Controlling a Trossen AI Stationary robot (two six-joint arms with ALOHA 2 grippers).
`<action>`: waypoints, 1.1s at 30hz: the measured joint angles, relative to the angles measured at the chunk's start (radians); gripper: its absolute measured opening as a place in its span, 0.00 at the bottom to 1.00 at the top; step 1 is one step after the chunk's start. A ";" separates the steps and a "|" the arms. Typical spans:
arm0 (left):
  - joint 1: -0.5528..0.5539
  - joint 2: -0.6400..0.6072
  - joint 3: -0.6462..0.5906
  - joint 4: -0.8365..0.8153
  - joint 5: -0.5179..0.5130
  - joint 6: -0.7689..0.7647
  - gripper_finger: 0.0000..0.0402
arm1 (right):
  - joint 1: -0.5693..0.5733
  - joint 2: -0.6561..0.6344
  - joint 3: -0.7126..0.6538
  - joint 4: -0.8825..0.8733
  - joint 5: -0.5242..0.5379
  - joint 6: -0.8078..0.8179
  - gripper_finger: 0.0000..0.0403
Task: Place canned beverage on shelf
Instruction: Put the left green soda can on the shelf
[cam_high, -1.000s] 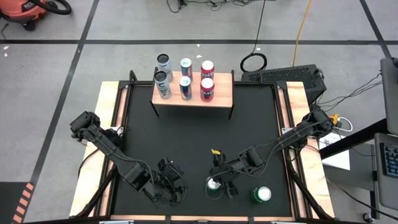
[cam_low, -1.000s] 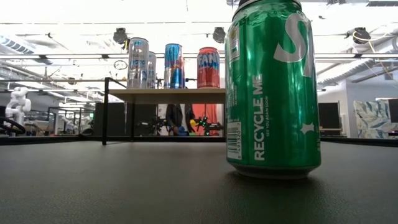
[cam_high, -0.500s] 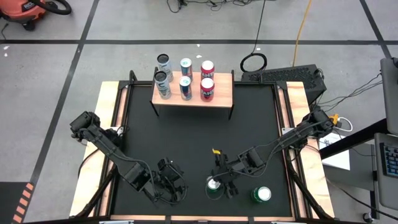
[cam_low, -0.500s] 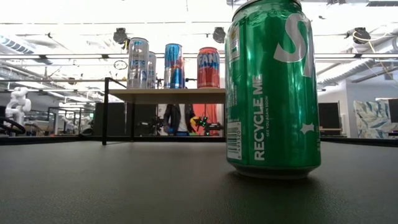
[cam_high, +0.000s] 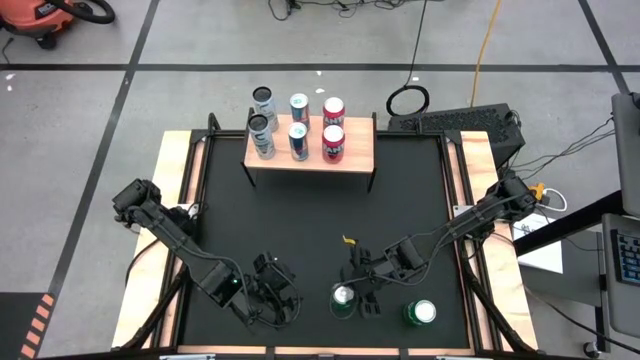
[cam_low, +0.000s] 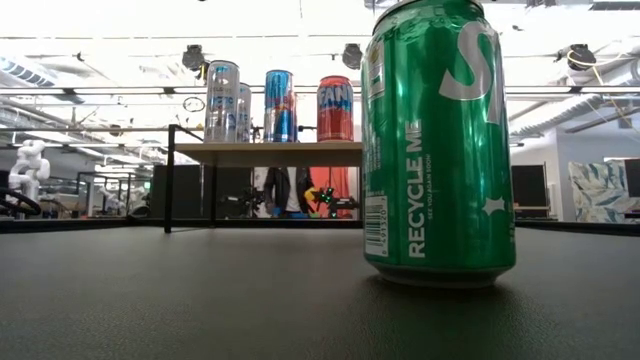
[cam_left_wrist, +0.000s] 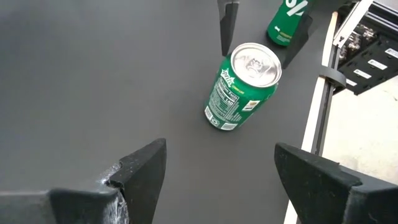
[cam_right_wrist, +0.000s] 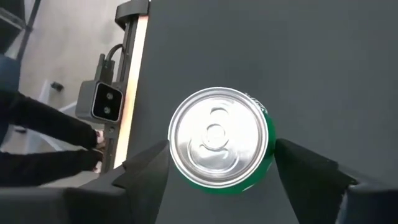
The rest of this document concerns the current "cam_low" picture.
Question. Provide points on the red Fanta soda can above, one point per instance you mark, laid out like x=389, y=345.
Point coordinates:
x=335, y=107

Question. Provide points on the white Celsius energy drink can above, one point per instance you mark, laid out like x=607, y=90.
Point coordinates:
x=220, y=105
x=245, y=115

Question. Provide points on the small white robot arm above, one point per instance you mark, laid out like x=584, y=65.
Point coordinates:
x=111, y=197

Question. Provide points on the large white robot arm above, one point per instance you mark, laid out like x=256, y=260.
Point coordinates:
x=30, y=167

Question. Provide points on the black background robot arm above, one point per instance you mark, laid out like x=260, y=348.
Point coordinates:
x=250, y=199

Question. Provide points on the wooden shelf with black legs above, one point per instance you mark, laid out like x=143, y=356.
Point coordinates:
x=275, y=154

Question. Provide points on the yellow handheld object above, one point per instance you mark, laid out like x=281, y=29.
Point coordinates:
x=310, y=195

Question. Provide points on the orange-red curtain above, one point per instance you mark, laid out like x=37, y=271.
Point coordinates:
x=340, y=177

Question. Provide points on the black robot with green light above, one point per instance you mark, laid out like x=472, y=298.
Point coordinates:
x=337, y=202

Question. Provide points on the person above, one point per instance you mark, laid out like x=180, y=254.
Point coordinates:
x=277, y=187

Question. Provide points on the green Sprite soda can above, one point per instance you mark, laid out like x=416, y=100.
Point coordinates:
x=437, y=175

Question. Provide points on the black ceiling lamp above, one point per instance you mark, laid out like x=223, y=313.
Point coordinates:
x=580, y=56
x=193, y=57
x=352, y=56

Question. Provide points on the black partition panel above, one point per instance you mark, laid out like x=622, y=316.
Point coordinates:
x=190, y=192

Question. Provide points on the black table mat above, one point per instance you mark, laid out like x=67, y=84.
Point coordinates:
x=200, y=300

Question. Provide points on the long ceiling light bar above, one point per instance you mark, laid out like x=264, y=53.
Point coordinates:
x=100, y=90

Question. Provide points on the blue leaf-print panel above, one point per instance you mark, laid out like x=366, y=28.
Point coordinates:
x=597, y=192

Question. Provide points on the striped ceiling air vent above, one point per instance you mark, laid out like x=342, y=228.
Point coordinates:
x=30, y=75

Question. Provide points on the black frame workbench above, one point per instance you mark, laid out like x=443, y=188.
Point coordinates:
x=105, y=174

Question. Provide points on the black aluminium table frame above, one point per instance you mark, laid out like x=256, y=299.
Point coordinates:
x=75, y=225

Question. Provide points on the grey ceiling duct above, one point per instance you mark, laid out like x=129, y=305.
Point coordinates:
x=575, y=112

